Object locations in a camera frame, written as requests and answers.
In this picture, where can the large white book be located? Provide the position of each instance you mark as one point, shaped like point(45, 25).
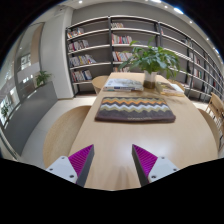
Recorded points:
point(123, 84)

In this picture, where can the grey bookshelf unit with books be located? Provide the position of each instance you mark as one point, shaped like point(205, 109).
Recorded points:
point(90, 48)

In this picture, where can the green plant in white pot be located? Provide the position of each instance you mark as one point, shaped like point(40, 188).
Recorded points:
point(150, 60)

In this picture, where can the ceiling spot lights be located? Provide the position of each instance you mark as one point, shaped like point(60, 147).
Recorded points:
point(178, 10)

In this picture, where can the slatted wooden chair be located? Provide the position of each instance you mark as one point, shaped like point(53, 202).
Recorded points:
point(216, 106)

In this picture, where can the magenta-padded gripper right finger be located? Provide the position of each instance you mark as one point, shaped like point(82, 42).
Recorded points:
point(156, 166)

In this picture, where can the zigzag striped brown towel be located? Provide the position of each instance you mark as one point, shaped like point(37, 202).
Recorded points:
point(133, 108)

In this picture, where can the small potted green plant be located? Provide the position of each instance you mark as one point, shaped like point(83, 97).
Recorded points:
point(42, 77)

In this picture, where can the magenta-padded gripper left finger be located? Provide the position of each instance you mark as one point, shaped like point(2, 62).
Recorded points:
point(66, 166)

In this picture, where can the yellow-edged picture book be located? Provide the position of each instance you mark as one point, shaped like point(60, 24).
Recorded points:
point(169, 88)

